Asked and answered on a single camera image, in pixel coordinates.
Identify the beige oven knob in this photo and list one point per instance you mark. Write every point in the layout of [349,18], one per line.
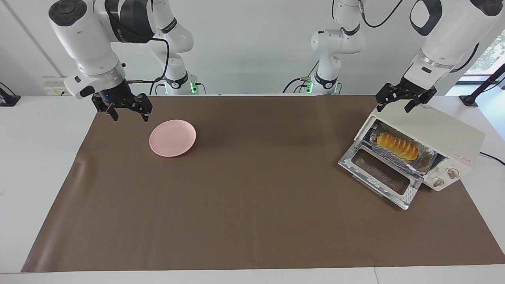
[437,182]
[452,172]

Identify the brown table mat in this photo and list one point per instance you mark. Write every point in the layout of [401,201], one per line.
[256,197]

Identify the pink round plate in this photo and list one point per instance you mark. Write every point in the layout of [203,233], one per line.
[172,138]

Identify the aluminium foil tray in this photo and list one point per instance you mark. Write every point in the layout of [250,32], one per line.
[424,163]

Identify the black desk clamp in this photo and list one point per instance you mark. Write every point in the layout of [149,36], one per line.
[8,99]

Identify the window with greenery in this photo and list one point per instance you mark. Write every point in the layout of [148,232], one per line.
[491,55]

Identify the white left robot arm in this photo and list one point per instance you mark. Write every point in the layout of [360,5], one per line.
[446,31]

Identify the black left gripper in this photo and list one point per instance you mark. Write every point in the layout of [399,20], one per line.
[408,90]

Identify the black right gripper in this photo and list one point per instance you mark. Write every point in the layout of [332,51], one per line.
[116,94]

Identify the white toaster oven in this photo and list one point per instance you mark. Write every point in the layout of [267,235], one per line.
[446,134]

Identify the golden ridged bread loaf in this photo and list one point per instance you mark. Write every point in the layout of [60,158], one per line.
[396,146]

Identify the glass oven door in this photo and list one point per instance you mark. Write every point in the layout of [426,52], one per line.
[355,161]

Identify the white wall power outlet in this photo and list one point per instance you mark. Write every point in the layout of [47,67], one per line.
[53,88]

